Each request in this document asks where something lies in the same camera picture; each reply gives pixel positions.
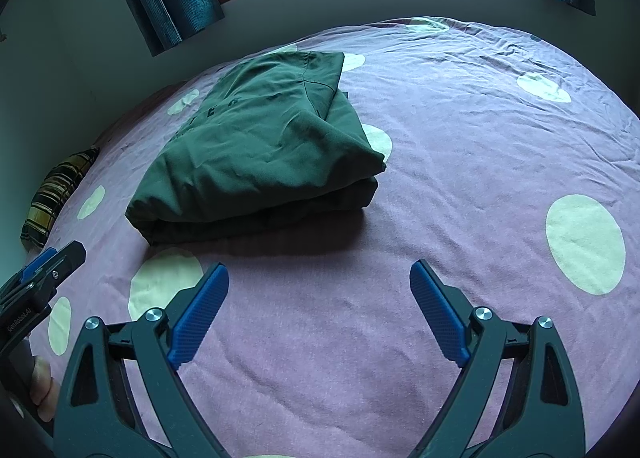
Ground pink bedsheet with green dots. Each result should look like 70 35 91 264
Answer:
30 18 639 457

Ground striped yellow black pillow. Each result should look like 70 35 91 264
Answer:
21 145 100 249

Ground dark green shorts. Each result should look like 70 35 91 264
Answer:
126 51 386 245

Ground person's left hand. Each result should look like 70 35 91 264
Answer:
30 356 60 422

